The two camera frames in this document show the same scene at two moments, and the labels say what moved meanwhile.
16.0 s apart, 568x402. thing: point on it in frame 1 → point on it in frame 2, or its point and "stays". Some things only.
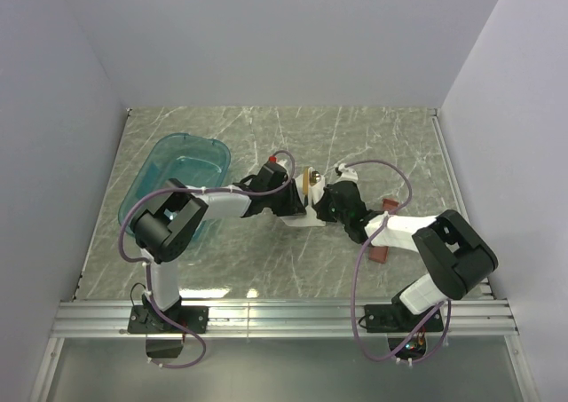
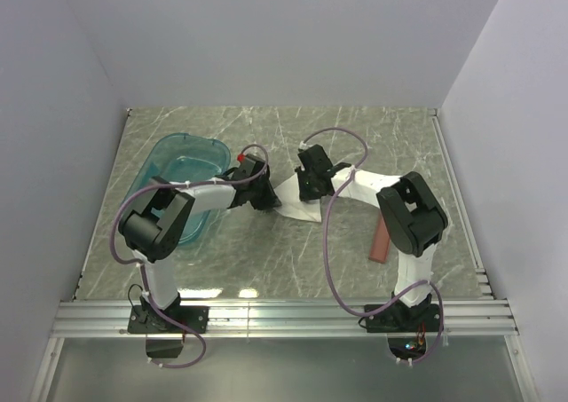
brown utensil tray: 376,253 stays
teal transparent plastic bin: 197,161 stays
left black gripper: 297,199 → 264,194
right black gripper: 325,202 → 308,187
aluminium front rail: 280,319 stays
